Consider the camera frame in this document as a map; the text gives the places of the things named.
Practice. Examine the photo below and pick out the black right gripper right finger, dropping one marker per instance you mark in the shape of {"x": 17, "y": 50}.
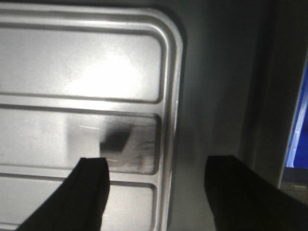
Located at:
{"x": 241, "y": 200}

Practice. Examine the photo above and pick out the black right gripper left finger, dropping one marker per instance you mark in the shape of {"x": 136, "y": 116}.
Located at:
{"x": 78, "y": 203}

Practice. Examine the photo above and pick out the blue lower plastic crate right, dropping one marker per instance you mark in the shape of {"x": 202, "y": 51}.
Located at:
{"x": 297, "y": 155}

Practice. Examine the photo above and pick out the silver metal tray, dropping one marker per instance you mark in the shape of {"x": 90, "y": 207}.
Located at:
{"x": 88, "y": 82}

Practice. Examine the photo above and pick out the grey tray under silver tray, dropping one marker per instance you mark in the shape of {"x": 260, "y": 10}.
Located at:
{"x": 223, "y": 42}

